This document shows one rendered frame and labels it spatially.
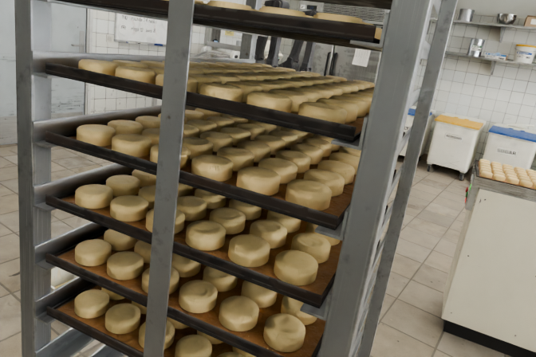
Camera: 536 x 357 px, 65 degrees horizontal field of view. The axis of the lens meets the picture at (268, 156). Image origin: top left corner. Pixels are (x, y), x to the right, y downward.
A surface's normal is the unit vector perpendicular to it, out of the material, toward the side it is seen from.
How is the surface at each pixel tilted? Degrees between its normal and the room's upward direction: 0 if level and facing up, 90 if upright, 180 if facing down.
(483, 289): 90
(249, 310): 0
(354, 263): 90
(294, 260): 0
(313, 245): 0
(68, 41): 90
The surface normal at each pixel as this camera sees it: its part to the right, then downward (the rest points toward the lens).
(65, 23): 0.82, 0.26
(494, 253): -0.42, 0.18
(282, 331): 0.14, -0.95
